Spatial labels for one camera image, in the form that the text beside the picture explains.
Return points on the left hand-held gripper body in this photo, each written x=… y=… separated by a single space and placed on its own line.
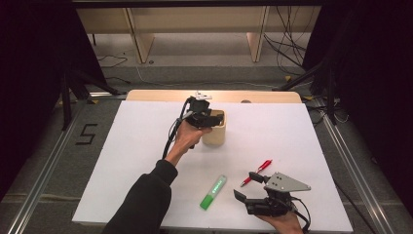
x=199 y=110

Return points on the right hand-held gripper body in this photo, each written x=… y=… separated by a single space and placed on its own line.
x=277 y=198

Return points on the red pen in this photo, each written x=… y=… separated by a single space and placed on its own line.
x=263 y=165

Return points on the beige square pen holder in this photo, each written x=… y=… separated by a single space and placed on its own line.
x=214 y=135

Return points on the green marker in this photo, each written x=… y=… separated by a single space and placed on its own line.
x=213 y=192

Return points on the person's right hand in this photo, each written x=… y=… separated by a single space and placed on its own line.
x=282 y=224

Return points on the person's left hand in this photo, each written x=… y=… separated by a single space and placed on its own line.
x=188 y=138

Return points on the white board sheet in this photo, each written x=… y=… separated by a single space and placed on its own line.
x=259 y=139

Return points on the wooden table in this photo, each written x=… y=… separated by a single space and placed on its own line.
x=156 y=96

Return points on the light wooden desk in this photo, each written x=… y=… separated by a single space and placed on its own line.
x=201 y=19

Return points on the black stand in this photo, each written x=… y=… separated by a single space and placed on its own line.
x=78 y=84
x=328 y=81

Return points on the dark curtain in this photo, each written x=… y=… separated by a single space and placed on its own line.
x=376 y=81
x=32 y=81

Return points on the aluminium floor rail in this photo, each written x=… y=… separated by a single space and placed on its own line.
x=350 y=169
x=42 y=172

